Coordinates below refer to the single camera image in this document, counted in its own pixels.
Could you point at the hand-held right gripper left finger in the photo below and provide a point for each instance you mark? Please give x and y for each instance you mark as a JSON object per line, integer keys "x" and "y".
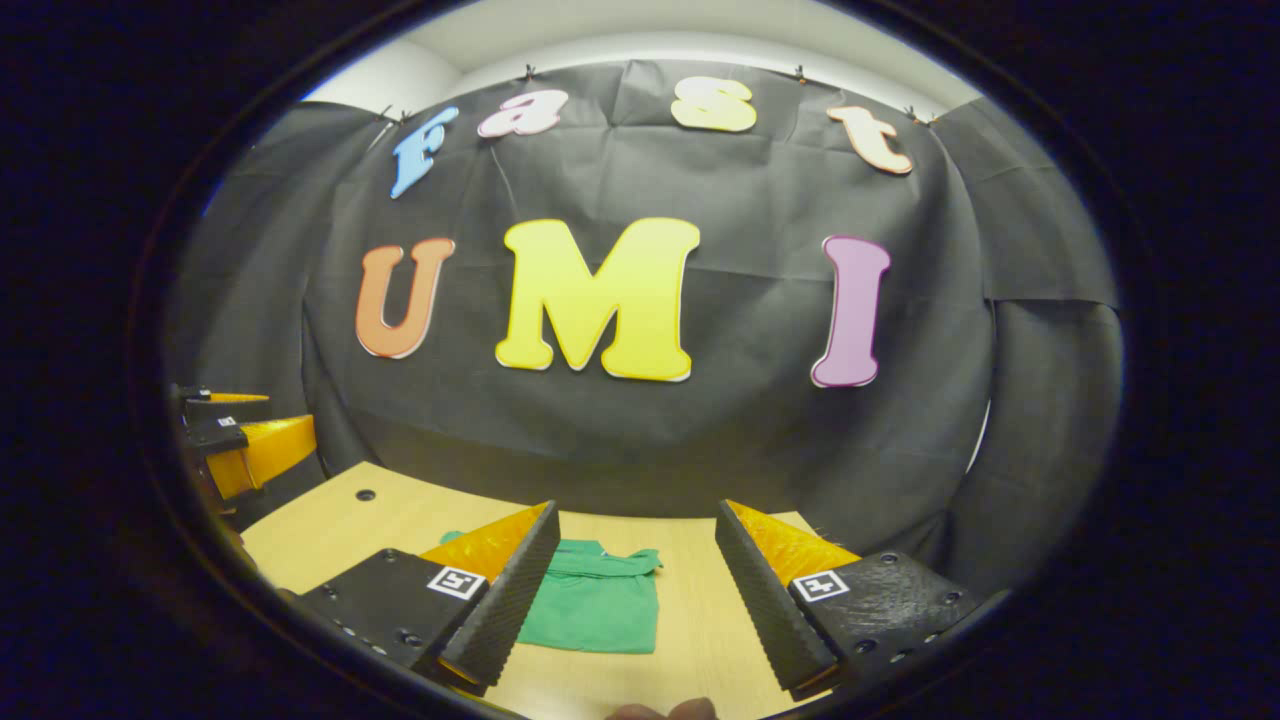
{"x": 515, "y": 600}

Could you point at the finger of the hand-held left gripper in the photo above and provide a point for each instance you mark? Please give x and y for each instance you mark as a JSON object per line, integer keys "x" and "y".
{"x": 265, "y": 450}
{"x": 225, "y": 405}

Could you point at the black backdrop cloth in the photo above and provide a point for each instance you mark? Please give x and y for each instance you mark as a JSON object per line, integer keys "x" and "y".
{"x": 740, "y": 170}

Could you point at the green T-shirt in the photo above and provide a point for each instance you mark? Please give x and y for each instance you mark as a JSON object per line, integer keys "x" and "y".
{"x": 600, "y": 610}

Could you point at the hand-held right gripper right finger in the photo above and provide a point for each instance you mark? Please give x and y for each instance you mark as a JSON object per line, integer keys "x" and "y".
{"x": 765, "y": 608}

